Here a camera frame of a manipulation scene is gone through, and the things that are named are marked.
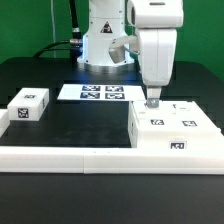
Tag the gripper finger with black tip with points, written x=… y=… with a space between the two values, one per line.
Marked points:
x=153 y=97

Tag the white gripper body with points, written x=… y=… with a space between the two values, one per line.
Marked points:
x=155 y=23

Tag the white cabinet door panel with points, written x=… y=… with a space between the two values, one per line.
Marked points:
x=164 y=116
x=184 y=114

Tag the white cabinet body box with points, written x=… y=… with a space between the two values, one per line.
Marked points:
x=172 y=137

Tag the white cabinet top block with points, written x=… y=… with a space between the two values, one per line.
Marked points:
x=29 y=104

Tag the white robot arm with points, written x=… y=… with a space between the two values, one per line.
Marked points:
x=107 y=21

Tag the white marker sheet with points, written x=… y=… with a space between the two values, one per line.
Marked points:
x=101 y=92

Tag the white L-shaped obstacle frame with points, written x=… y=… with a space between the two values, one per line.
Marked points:
x=111 y=160

